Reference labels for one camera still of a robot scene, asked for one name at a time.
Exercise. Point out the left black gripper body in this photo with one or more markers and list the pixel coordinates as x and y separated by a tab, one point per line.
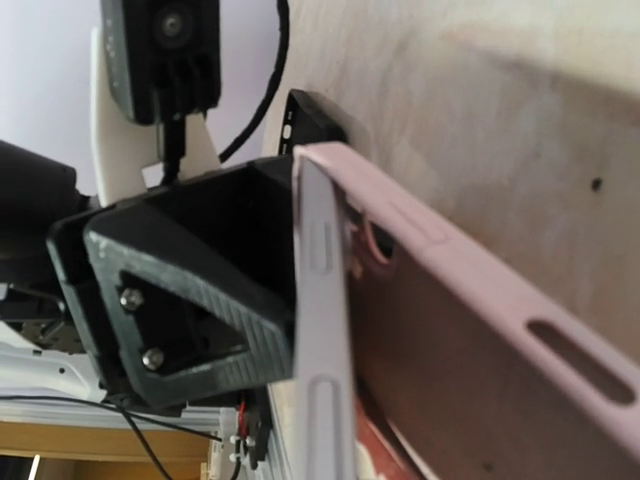
84	302

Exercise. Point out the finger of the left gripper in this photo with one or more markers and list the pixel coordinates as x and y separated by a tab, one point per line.
199	283

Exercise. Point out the black phone silver edge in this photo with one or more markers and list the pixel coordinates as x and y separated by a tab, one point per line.
324	410

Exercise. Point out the black phone case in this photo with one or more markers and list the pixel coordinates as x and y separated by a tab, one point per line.
305	122

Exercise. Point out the pink clear phone case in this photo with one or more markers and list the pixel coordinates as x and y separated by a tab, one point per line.
481	373

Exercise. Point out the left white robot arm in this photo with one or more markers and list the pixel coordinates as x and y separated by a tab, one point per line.
35	193

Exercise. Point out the front aluminium rail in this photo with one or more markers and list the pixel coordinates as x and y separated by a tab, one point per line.
267	455

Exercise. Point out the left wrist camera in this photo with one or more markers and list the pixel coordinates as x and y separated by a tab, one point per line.
155	73

